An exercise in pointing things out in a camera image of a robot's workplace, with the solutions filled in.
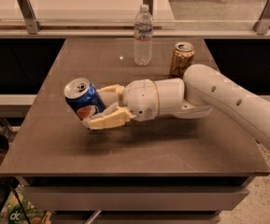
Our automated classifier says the middle metal railing bracket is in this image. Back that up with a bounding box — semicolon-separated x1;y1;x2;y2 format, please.
142;0;155;17

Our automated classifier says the clear plastic water bottle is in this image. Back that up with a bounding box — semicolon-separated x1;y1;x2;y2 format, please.
134;5;153;66

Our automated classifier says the glass railing panel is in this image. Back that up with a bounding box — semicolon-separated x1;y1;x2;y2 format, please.
0;0;266;24

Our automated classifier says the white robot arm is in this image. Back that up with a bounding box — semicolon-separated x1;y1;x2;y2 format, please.
82;64;270;150

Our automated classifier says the metal railing bracket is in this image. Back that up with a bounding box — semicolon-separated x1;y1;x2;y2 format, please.
142;0;155;17
17;0;40;35
253;0;270;35

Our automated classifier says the orange lacroix can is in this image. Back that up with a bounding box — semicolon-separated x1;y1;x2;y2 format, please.
169;42;194;78

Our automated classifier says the grey table drawer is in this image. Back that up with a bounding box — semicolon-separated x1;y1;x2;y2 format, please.
22;187;249;212

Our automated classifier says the blue pepsi can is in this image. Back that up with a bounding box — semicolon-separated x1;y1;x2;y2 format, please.
64;77;106;119

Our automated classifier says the green snack bag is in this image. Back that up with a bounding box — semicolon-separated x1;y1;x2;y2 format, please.
7;192;51;224

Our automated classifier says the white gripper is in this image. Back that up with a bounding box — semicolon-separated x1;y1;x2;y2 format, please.
82;79;159;130

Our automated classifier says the right metal railing bracket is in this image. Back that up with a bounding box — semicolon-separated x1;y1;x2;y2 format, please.
253;0;270;35

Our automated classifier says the left metal railing bracket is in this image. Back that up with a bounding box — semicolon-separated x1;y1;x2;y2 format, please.
17;0;40;35

